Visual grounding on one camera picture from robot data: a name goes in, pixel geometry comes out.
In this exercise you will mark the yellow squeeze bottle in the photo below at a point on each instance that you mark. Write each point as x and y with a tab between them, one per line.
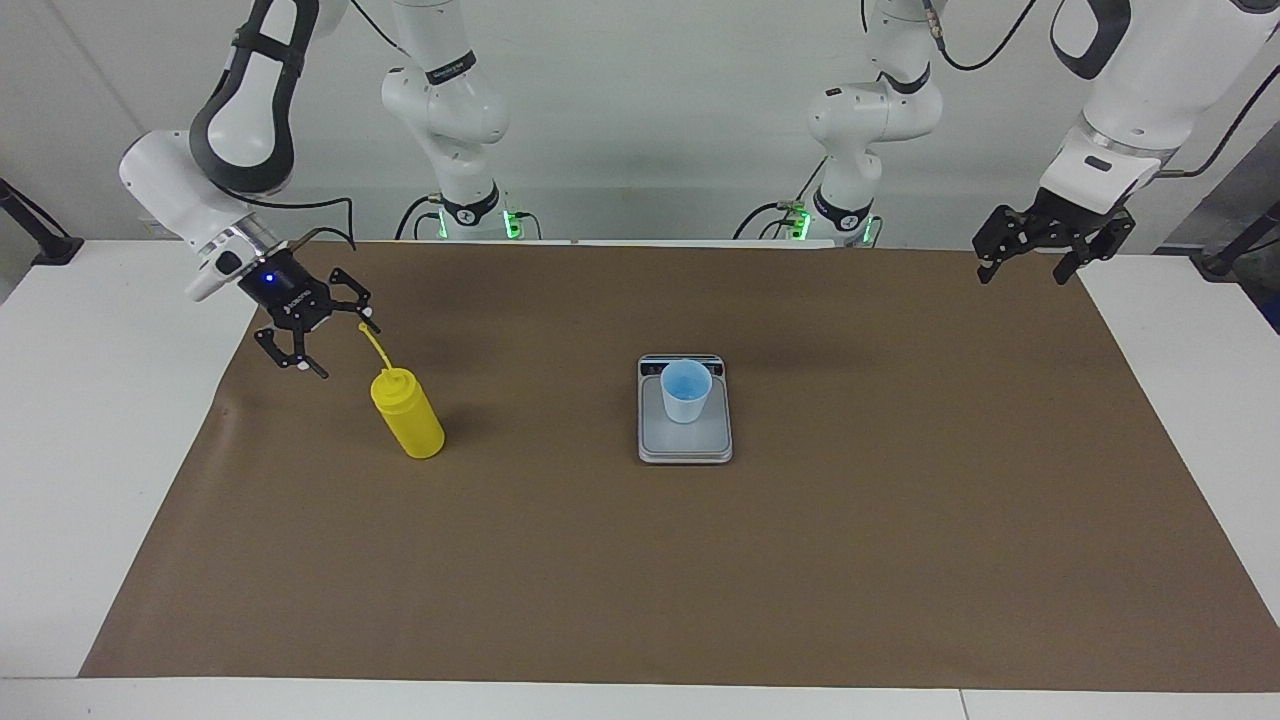
410	420

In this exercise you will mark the silver digital kitchen scale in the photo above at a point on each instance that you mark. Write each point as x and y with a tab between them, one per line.
685	445

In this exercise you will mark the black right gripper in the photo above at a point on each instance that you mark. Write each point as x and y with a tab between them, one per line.
290	295

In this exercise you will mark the brown paper table mat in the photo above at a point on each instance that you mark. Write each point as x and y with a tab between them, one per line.
600	560

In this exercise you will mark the black clamp stand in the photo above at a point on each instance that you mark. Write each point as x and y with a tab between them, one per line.
55	250
1225	262

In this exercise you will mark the light blue plastic cup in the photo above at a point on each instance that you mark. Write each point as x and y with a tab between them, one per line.
686	400

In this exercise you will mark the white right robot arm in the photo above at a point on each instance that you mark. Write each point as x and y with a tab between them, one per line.
160	180

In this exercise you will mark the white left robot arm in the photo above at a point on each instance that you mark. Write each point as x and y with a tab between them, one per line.
1150	60

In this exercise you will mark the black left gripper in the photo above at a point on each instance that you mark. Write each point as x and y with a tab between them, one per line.
1075	215

